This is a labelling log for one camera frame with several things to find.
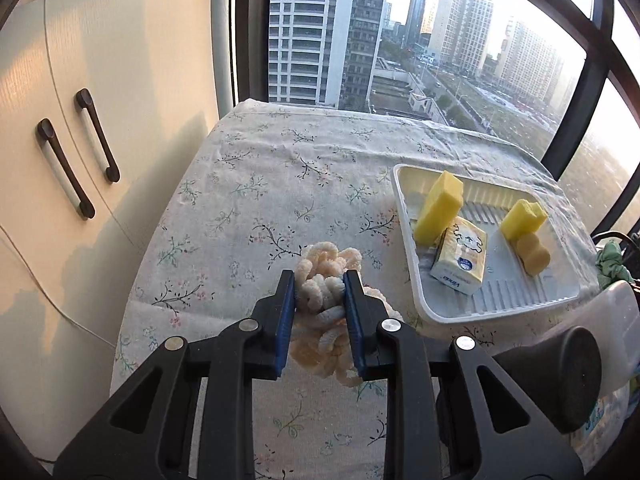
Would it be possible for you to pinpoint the white plastic tray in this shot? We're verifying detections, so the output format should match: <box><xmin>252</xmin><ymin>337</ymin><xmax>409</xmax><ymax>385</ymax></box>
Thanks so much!
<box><xmin>392</xmin><ymin>162</ymin><xmax>583</xmax><ymax>326</ymax></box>

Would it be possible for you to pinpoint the floral tablecloth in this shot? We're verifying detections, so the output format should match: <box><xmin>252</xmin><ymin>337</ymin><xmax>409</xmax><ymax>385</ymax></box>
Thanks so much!
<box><xmin>110</xmin><ymin>100</ymin><xmax>640</xmax><ymax>480</ymax></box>

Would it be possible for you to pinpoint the blue white tissue packet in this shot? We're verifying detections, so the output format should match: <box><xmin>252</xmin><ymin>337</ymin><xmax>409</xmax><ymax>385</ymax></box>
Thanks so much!
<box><xmin>430</xmin><ymin>215</ymin><xmax>488</xmax><ymax>296</ymax></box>

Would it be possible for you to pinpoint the cream chenille rope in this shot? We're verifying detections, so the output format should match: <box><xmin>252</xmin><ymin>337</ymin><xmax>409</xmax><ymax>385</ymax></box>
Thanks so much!
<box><xmin>290</xmin><ymin>242</ymin><xmax>403</xmax><ymax>388</ymax></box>

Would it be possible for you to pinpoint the dark cabinet handle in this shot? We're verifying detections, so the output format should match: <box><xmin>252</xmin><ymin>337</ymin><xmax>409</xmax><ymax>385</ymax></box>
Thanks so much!
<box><xmin>75</xmin><ymin>88</ymin><xmax>121</xmax><ymax>183</ymax></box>
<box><xmin>36</xmin><ymin>118</ymin><xmax>96</xmax><ymax>220</ymax></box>

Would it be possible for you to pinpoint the yellow gourd makeup sponge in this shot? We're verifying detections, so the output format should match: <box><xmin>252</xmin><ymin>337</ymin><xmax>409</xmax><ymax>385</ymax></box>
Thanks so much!
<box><xmin>515</xmin><ymin>232</ymin><xmax>552</xmax><ymax>277</ymax></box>

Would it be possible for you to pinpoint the translucent plastic container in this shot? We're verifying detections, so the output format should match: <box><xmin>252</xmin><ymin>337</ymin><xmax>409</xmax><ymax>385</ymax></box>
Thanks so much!
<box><xmin>597</xmin><ymin>280</ymin><xmax>640</xmax><ymax>401</ymax></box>

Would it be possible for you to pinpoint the white cabinet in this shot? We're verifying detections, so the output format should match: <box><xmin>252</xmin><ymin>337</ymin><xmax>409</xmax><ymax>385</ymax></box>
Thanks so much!
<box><xmin>0</xmin><ymin>0</ymin><xmax>221</xmax><ymax>461</ymax></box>

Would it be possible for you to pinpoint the green fabric scrunchie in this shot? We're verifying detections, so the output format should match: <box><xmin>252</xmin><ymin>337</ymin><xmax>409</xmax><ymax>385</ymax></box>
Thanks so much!
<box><xmin>595</xmin><ymin>242</ymin><xmax>633</xmax><ymax>288</ymax></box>

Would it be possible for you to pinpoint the black window frame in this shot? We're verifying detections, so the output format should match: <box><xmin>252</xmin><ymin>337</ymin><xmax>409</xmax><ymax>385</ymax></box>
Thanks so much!
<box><xmin>232</xmin><ymin>0</ymin><xmax>640</xmax><ymax>241</ymax></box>

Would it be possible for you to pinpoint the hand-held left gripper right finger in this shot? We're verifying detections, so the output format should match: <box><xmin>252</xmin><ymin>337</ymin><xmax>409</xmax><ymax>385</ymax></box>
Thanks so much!
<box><xmin>342</xmin><ymin>269</ymin><xmax>586</xmax><ymax>480</ymax></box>

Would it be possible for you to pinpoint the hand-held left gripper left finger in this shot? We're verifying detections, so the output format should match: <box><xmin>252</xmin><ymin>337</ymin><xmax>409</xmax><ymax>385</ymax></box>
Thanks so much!
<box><xmin>52</xmin><ymin>269</ymin><xmax>297</xmax><ymax>480</ymax></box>

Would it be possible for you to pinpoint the black cup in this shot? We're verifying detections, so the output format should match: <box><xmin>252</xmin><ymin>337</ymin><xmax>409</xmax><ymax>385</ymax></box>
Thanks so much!
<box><xmin>492</xmin><ymin>326</ymin><xmax>602</xmax><ymax>435</ymax></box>

